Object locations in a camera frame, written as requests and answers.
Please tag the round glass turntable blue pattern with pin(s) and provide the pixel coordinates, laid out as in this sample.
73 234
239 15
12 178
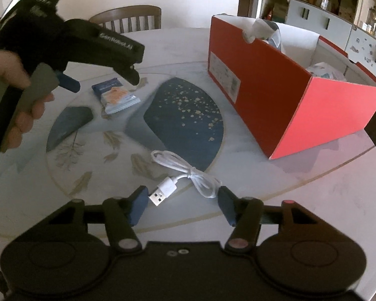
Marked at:
181 116

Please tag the person's left hand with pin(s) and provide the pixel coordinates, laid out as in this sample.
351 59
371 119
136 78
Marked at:
6 67

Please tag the red cardboard box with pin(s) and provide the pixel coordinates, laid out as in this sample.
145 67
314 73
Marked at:
269 100

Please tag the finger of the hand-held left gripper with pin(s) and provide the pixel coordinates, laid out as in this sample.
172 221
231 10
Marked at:
69 83
131 75

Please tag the blue white orange snack packet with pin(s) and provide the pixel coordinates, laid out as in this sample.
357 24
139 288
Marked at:
116 97

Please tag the tall glass jar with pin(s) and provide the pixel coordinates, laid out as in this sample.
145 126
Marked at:
375 18

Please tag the brown wooden chair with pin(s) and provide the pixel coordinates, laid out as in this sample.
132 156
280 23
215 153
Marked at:
128 11

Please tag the grey wall cabinet unit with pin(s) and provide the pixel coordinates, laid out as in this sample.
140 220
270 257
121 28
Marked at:
313 18

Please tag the white marble desktop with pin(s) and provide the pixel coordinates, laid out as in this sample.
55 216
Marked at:
300 188

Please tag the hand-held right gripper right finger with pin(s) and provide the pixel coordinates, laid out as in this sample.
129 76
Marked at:
227 205

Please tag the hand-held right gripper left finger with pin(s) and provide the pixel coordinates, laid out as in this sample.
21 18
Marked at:
139 205

